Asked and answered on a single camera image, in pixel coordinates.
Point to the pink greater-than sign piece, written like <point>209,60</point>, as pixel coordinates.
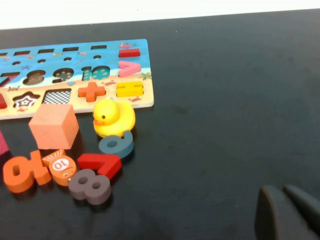
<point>125,71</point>

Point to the red triangle puzzle piece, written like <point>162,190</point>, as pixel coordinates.
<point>2,102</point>

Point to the red number seven piece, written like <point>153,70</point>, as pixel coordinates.
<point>110,166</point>

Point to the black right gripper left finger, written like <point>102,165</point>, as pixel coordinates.
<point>277,220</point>

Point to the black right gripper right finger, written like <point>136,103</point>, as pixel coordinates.
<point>308,205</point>

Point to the red minus sign piece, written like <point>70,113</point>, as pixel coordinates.
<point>129,53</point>

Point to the magenta foam cube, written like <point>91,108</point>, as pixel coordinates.
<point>3,145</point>

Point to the orange plus sign piece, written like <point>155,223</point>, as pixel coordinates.
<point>91,92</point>

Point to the brown number eight piece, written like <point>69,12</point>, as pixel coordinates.
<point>90,192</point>

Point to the orange wooden fish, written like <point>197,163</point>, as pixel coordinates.
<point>60,172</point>

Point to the blue-grey number nine piece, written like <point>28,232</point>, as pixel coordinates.
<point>125,147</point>

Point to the salmon foam cube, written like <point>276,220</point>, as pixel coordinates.
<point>53,126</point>

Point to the colourful wooden number puzzle board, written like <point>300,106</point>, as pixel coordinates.
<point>107,57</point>

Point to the yellow equals sign piece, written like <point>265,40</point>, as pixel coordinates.
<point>130,93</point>

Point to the yellow rubber duck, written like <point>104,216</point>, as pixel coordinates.
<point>115,117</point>

